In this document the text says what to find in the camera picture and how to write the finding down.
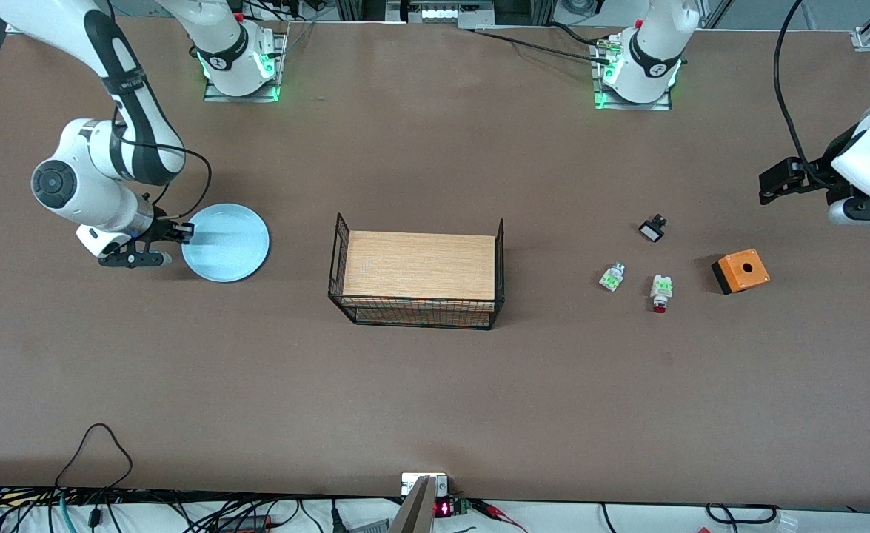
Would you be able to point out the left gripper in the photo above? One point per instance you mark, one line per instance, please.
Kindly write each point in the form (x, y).
(817, 173)

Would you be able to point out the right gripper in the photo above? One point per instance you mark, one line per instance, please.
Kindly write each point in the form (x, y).
(161, 229)

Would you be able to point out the light blue round plate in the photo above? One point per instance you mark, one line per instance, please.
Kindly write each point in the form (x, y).
(231, 244)

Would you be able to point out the red push button switch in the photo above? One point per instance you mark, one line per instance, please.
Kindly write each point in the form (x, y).
(661, 290)

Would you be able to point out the white Franka right arm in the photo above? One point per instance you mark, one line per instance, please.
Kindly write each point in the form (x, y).
(79, 185)

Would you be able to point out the white Franka left arm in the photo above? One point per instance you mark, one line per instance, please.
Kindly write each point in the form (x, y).
(653, 52)

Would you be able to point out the white green contact block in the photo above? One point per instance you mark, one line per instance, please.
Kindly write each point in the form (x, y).
(612, 277)

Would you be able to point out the light wooden board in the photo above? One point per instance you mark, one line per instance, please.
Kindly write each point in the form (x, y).
(420, 263)

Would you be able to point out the red digit display module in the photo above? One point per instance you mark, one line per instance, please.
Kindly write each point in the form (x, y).
(443, 508)

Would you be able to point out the red clip test leads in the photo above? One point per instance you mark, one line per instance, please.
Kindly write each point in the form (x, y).
(501, 514)

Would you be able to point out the orange button enclosure box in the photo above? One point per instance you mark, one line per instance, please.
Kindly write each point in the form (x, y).
(742, 271)

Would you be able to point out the black white switch part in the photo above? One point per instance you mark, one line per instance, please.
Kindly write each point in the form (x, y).
(653, 229)

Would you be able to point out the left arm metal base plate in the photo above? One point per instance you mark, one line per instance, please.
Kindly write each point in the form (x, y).
(631, 106)

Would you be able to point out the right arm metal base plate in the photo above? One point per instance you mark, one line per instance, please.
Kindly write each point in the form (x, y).
(281, 74)

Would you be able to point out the small metal camera bracket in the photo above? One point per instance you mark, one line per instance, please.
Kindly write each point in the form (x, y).
(407, 483)

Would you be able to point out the grey camera support beam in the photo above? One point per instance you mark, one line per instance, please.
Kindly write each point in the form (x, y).
(414, 514)

